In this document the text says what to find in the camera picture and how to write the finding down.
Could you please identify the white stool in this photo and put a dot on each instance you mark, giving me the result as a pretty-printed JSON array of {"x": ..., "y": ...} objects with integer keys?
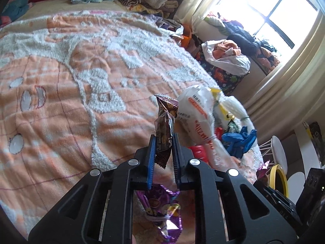
[{"x": 278, "y": 152}]

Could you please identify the orange and white blanket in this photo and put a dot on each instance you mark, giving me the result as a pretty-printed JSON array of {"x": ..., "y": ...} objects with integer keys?
[{"x": 63, "y": 106}]

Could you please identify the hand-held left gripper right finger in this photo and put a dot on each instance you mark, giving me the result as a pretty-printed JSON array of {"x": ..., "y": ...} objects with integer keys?
[{"x": 177, "y": 162}]

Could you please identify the window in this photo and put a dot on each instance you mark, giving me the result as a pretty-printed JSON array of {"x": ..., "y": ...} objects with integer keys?
[{"x": 266, "y": 5}]

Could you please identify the long cream curtain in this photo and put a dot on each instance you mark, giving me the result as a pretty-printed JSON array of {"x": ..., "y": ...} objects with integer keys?
[{"x": 292, "y": 89}]

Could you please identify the magenta foil wrapper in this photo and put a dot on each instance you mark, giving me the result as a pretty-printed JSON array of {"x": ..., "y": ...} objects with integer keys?
[{"x": 262, "y": 170}]

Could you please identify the blue printed cloth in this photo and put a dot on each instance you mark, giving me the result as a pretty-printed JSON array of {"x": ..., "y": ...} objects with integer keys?
[{"x": 15, "y": 7}]

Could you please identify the white desk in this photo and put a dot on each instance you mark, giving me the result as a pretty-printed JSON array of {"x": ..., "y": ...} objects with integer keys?
[{"x": 308, "y": 147}]

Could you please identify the blue crumpled wrapper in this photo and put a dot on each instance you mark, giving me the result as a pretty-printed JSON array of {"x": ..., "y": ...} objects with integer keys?
[{"x": 238, "y": 138}]

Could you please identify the clothes on windowsill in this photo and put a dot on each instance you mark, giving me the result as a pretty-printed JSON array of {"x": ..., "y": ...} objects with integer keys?
[{"x": 243, "y": 38}]

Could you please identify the brown snack wrapper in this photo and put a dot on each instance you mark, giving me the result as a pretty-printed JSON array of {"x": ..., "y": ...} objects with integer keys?
[{"x": 165, "y": 122}]

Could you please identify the purple foil snack wrapper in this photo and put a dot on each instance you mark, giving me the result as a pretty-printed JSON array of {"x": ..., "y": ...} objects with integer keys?
[{"x": 157, "y": 203}]

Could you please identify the white plastic bag orange label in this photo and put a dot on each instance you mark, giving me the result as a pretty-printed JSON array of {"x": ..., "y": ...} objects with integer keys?
[{"x": 200, "y": 111}]

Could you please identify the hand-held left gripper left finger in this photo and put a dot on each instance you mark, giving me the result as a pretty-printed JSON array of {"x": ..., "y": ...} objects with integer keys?
[{"x": 150, "y": 162}]

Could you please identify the purple cloth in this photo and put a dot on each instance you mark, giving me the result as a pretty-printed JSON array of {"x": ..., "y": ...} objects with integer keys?
[{"x": 165, "y": 25}]

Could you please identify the orange towel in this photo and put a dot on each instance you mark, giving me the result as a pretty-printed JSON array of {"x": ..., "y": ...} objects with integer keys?
[{"x": 223, "y": 48}]

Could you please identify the yellow trash bin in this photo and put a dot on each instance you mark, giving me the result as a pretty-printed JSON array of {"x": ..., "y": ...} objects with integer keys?
[{"x": 280, "y": 178}]

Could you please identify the dinosaur print storage bin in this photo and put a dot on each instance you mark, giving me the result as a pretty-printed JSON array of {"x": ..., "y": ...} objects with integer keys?
[{"x": 223, "y": 81}]

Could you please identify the dark items on desk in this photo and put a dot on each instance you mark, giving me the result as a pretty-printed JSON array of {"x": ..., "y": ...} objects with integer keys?
[{"x": 317, "y": 134}]

